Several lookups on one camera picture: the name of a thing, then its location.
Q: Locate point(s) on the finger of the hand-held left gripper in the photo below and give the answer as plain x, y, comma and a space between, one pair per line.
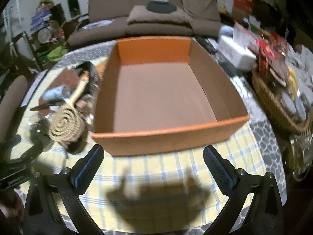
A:
27, 153

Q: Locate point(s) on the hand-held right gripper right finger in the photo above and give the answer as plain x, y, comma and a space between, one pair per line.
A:
218, 169

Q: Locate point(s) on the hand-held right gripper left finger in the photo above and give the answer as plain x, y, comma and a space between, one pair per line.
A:
85, 171

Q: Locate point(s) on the black hairbrush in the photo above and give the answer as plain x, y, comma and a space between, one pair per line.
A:
39, 134

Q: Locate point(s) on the black hair claw clip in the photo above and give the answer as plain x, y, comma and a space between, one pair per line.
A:
75, 145

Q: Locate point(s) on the thick brown stick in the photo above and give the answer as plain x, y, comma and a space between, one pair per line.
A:
40, 107

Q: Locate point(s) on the woven spiral paddle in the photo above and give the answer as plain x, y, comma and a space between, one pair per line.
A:
64, 124

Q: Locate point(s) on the orange cardboard box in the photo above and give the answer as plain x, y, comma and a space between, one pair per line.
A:
159, 90

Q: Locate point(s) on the person's left hand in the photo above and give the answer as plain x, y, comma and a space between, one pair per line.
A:
9, 208

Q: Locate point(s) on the brown chair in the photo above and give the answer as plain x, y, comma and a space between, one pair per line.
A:
12, 107

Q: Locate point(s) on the checkered yellow tablecloth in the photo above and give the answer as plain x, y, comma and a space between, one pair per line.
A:
264, 137

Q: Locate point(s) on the yellow plaid cloth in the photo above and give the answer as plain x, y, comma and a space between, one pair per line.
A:
156, 166

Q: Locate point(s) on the wicker basket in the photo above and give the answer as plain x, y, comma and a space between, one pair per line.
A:
266, 102

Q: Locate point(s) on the glass jar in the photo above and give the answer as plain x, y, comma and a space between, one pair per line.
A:
300, 156

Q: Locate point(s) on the brown sheet in plastic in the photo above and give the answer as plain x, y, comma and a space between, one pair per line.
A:
66, 78

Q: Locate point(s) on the metal rack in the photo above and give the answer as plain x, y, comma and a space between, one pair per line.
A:
34, 51

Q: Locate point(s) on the green bag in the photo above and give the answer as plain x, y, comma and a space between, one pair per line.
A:
57, 53

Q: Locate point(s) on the white tissue box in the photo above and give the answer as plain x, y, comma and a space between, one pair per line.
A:
234, 51

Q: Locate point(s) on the black remote control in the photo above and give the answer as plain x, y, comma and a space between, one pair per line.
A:
209, 44

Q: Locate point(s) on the red packets pile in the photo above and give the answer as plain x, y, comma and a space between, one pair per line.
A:
271, 51

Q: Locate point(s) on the white crumpled paper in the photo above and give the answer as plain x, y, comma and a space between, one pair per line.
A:
302, 63

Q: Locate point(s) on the lilac round container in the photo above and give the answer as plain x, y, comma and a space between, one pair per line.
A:
226, 31

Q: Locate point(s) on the brown sofa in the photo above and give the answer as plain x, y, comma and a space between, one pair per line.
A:
110, 27

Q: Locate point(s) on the magazine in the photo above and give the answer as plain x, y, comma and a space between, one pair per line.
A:
97, 24

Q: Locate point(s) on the black box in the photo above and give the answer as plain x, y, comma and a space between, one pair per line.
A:
72, 7

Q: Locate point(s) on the brown cushion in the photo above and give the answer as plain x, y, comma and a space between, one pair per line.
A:
159, 17

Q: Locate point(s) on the red cardboard box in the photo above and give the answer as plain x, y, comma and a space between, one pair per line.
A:
242, 3

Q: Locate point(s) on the black round pad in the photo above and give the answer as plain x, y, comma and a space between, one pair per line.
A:
160, 7

